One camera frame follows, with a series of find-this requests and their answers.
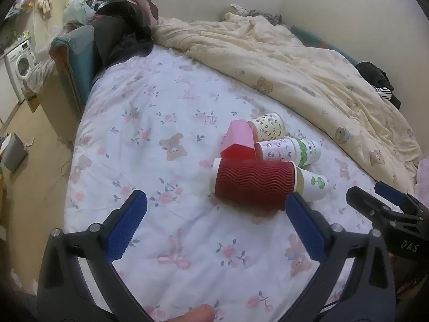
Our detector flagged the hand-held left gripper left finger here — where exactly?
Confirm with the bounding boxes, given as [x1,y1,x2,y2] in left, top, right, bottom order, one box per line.
[37,190,155,322]

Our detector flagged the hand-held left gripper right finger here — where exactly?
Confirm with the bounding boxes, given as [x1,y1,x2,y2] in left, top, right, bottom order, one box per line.
[285,193,397,322]

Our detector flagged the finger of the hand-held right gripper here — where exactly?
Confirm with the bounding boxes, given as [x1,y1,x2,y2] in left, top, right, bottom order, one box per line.
[346,186,403,224]
[375,181,429,215]

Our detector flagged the red corrugated paper cup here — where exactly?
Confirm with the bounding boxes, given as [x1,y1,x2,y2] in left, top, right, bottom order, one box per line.
[210,158,299,211]

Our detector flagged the white cup with green tree print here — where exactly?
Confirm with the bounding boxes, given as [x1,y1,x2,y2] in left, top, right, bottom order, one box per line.
[296,168,328,202]

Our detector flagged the green label paper cup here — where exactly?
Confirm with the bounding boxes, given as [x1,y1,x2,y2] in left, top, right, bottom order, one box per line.
[290,137,321,167]

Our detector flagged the white panda print paper cup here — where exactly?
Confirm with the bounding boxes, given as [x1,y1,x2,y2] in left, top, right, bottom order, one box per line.
[255,137,297,162]

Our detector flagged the spotted pattern paper cup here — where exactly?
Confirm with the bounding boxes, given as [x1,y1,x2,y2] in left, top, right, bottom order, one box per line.
[248,112,286,142]

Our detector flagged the pink faceted cup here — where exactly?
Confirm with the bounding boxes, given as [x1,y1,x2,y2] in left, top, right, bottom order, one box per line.
[220,119,257,162]

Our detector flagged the person's left hand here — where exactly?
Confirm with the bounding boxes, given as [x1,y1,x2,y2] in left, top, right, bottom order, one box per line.
[167,303,215,322]

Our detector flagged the pink cloth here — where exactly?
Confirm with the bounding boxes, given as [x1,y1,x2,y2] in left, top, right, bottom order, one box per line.
[415,156,429,189]

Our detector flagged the white floral bed sheet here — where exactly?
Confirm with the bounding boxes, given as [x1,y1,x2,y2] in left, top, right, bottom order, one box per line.
[63,45,418,322]

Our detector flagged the black and white striped cloth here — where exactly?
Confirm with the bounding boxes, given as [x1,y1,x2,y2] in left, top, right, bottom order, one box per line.
[373,86,393,102]

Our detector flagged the black garment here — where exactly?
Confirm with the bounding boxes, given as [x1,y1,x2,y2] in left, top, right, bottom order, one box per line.
[356,61,395,90]

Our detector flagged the grey waste bin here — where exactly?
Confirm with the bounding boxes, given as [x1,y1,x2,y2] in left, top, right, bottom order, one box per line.
[3,133,29,174]

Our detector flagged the cream bear print duvet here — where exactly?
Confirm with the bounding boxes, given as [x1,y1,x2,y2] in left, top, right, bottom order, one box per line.
[153,12,423,196]

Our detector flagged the cardboard box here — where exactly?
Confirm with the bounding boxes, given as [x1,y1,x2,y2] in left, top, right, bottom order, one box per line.
[23,86,45,114]

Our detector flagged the teal mat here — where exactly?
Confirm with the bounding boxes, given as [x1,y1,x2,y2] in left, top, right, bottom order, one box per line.
[290,25,362,67]

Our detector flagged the teal bed headboard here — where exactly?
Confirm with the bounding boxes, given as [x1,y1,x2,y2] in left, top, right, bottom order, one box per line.
[49,23,102,116]

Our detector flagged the white washing machine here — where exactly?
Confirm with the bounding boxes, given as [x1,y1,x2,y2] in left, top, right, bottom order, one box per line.
[4,38,36,102]

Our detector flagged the dark clothing pile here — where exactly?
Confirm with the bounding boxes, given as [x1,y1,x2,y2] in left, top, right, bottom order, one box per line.
[88,0,160,72]

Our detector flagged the patterned pillow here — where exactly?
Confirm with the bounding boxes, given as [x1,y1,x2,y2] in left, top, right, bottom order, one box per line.
[220,4,286,26]

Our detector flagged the pale plastic bag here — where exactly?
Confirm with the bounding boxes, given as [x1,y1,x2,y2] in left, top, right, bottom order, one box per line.
[62,0,97,26]

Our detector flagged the hanging light clothes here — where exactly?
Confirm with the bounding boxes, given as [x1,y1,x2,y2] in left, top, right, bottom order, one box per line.
[19,0,53,20]

